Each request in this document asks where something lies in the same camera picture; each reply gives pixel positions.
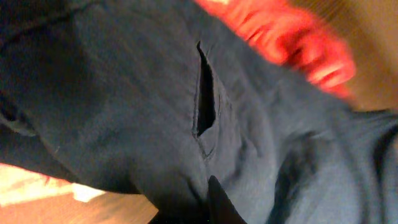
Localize navy blue shorts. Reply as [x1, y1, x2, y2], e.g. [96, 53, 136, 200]
[1, 1, 397, 223]

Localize red t-shirt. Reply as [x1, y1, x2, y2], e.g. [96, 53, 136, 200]
[195, 0, 356, 99]

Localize white garment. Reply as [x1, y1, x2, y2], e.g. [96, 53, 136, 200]
[1, 164, 105, 207]

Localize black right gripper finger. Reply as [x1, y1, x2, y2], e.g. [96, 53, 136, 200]
[208, 175, 247, 224]

